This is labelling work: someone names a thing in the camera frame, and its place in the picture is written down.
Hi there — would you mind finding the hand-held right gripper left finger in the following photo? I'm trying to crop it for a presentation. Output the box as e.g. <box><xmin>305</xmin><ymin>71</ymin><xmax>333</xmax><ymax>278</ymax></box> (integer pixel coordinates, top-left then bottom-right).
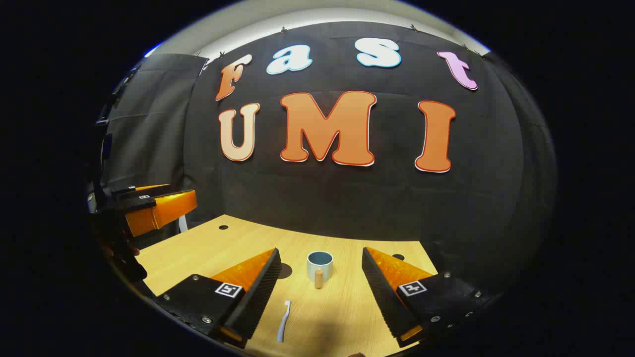
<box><xmin>158</xmin><ymin>247</ymin><xmax>282</xmax><ymax>349</ymax></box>

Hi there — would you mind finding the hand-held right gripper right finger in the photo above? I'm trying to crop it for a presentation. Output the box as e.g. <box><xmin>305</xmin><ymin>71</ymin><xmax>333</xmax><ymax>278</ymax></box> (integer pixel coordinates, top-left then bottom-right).
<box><xmin>362</xmin><ymin>246</ymin><xmax>497</xmax><ymax>349</ymax></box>

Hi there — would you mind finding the white toothbrush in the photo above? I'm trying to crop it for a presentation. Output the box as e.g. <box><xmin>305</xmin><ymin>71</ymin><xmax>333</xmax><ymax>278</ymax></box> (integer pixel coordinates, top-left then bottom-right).
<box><xmin>276</xmin><ymin>300</ymin><xmax>292</xmax><ymax>343</ymax></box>

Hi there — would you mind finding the pale blue cup wooden handle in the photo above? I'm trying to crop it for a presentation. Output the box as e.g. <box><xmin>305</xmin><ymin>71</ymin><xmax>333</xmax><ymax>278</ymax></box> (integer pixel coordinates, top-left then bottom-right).
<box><xmin>307</xmin><ymin>250</ymin><xmax>334</xmax><ymax>289</ymax></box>

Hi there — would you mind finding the wooden desktop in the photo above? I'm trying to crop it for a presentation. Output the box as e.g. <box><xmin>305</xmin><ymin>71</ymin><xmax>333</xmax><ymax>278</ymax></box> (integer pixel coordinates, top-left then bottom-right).
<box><xmin>135</xmin><ymin>214</ymin><xmax>439</xmax><ymax>357</ymax></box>

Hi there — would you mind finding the dark grey hanging cloth panel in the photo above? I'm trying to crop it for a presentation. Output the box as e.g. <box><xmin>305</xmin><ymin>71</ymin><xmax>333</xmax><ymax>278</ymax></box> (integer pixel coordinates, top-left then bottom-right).
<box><xmin>102</xmin><ymin>53</ymin><xmax>209</xmax><ymax>195</ymax></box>

